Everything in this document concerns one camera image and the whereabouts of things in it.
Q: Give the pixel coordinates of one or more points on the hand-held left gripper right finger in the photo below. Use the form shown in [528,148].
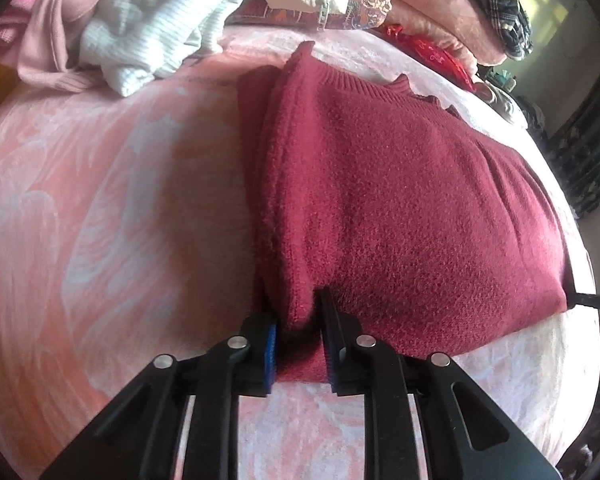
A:
[336,345]

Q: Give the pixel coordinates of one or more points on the dark plaid cloth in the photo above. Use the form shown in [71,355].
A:
[500,0]

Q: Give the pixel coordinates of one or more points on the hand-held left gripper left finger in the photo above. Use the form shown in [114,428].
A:
[271,355]

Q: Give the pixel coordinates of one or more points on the folded pink fleece blanket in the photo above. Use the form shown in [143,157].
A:
[425,22]
[460,5]

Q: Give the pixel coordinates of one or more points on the dark patterned cloth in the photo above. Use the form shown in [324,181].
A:
[580,160]

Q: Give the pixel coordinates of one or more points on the dusty pink garment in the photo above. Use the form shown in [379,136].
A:
[55,35]

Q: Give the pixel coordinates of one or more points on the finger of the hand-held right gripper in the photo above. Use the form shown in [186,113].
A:
[592,300]

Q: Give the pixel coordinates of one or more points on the pink printed blanket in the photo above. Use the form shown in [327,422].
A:
[105,210]

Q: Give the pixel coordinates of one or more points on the red patterned pouch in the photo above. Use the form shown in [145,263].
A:
[430,52]

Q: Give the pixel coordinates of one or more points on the bright pink garment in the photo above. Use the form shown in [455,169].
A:
[15,7]

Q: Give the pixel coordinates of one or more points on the maroon knit sweater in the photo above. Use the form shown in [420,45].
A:
[405,200]

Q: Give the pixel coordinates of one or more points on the light blue striped garment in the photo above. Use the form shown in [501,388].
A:
[165,15]

